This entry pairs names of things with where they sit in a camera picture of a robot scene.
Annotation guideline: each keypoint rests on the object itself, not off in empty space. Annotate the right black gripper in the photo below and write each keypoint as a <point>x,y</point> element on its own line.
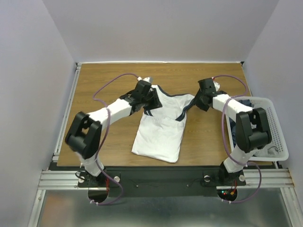
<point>200,100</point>

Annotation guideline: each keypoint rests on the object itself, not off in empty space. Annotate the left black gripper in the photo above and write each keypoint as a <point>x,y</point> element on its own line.
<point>156,102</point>

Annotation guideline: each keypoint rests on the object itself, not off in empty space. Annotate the white graphic tank top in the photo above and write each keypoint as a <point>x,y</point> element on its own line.
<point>161,130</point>

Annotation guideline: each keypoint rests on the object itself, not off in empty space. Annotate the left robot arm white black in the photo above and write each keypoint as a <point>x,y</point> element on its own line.
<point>83,136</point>

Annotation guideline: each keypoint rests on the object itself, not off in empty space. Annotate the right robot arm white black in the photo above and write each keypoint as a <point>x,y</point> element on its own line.
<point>229,170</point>

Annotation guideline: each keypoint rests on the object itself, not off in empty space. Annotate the navy blue tank top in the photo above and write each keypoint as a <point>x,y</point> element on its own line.
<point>245,102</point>

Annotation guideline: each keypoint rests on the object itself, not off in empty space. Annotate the grey tank top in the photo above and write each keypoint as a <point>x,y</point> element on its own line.
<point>271,151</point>

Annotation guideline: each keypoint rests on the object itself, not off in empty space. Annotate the white plastic laundry basket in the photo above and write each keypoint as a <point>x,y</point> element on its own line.
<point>277,123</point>

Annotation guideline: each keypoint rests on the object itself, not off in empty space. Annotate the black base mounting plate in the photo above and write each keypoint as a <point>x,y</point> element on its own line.
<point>158,181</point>

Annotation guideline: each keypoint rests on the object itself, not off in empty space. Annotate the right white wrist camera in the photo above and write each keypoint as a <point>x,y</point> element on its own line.
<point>216,84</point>

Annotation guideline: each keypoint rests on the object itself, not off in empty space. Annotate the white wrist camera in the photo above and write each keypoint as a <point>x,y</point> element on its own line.
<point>147,79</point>
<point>216,84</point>

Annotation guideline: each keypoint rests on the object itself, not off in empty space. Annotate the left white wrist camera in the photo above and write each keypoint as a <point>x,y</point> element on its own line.
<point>147,79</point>

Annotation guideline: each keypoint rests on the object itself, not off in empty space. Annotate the aluminium frame rail front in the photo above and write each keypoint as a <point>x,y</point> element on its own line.
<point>271,178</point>

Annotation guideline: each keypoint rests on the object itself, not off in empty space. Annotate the aluminium frame rail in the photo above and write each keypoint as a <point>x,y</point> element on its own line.
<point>59,142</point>
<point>271,178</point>

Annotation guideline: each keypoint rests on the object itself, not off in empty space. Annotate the aluminium frame rail left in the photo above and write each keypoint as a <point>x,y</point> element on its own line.
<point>59,142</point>

